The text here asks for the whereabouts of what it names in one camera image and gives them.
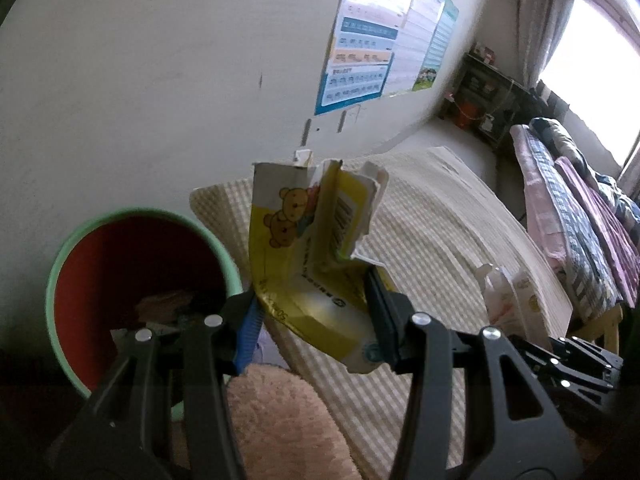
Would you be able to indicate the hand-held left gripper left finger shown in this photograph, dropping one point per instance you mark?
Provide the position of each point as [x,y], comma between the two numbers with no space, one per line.
[249,335]

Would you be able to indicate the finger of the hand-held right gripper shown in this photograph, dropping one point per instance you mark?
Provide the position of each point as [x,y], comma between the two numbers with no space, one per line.
[565,372]
[595,355]

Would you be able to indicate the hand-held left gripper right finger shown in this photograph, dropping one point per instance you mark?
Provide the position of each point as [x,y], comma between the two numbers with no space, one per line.
[385,320]

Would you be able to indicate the yellow bear print carton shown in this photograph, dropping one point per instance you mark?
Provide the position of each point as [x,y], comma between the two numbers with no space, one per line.
[300,260]

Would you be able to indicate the green trash bin red inside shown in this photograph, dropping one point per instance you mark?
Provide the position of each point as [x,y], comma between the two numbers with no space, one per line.
[100,285]

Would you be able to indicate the lilac plastic bag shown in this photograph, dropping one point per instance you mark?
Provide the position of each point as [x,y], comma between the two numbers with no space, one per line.
[264,351]

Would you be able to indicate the beige checked mat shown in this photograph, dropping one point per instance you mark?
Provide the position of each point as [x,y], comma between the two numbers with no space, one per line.
[440,240]

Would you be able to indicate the purple striped blanket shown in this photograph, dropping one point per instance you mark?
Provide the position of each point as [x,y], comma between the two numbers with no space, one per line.
[605,225]

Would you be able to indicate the grey pillow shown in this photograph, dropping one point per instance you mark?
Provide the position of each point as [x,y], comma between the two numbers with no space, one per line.
[557,142]

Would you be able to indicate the orange container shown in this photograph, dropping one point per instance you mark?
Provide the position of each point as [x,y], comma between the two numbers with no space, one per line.
[465,114]

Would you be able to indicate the dark wooden shelf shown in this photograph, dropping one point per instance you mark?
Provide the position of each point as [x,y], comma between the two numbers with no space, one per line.
[492,95]

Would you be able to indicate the large blue chart poster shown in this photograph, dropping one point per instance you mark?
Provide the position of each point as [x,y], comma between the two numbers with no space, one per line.
[360,60]

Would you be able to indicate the white chart poster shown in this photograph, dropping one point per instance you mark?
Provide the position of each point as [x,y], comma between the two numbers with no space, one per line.
[417,45]

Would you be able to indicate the green bordered poster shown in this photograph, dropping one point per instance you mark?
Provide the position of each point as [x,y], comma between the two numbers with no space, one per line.
[437,45]

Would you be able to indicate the window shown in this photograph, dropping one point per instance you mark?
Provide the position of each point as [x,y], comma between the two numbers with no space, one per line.
[595,75]

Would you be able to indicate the beige curtain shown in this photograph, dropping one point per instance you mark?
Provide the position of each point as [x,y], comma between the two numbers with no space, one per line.
[542,20]

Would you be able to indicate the wooden bed frame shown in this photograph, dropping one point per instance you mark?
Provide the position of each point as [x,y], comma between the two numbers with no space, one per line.
[607,327]

